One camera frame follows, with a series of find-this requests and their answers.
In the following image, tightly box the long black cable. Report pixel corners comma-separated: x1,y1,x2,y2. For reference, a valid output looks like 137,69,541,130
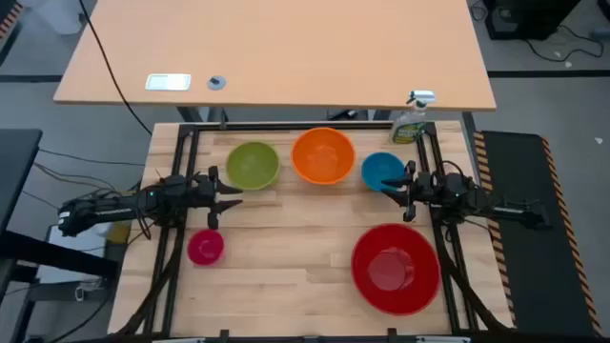
78,0,153,137

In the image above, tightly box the tan wooden desk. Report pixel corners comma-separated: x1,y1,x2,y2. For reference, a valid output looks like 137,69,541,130
52,0,498,112

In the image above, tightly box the brown thin cable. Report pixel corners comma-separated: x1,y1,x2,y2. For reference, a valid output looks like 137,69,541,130
31,161,118,192

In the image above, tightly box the white flat board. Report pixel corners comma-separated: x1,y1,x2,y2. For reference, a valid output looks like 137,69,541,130
36,223,120,287

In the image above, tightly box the black computer case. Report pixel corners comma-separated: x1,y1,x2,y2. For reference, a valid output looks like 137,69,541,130
481,0,583,42

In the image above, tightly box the large red plastic bowl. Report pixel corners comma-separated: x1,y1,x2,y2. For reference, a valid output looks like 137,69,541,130
351,223,442,317

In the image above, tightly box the green plastic bowl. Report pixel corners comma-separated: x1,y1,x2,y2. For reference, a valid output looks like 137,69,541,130
225,141,281,192

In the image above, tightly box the black metal table frame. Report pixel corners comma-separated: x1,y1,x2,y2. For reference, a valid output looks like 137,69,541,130
112,120,519,343

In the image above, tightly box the black side desk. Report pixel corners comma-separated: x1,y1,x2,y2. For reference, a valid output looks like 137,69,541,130
0,128,44,234

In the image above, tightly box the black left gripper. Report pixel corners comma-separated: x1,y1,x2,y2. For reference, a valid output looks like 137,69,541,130
190,165,244,231

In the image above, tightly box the orange plastic bowl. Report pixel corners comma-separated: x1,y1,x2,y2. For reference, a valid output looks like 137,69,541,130
290,127,357,186

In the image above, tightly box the clear spray bottle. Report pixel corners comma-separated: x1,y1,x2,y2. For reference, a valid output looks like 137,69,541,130
389,90,437,146

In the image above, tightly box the small magenta plastic bowl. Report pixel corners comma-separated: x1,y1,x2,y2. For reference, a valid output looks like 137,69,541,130
186,228,226,267

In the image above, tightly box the blue plastic bowl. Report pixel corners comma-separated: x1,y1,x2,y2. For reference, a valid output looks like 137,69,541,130
360,151,407,193

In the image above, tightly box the white rectangular desk plate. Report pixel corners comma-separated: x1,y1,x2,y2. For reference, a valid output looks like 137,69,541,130
144,72,193,92

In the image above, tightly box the clear bottle yellow liquid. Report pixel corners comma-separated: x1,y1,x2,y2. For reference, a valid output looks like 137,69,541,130
105,221,132,245

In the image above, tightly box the thin black cable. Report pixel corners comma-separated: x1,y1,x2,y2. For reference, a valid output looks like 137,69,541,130
37,149,146,168

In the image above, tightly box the black mat with striped edges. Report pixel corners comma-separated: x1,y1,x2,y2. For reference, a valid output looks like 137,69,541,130
472,130,604,338

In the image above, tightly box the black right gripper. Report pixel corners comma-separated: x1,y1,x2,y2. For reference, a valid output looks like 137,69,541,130
380,160,433,224

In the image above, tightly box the black floor cable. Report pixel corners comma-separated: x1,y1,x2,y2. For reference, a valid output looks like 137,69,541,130
522,23,607,64

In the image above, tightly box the white bin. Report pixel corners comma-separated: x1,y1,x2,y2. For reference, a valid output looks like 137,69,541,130
21,0,86,36

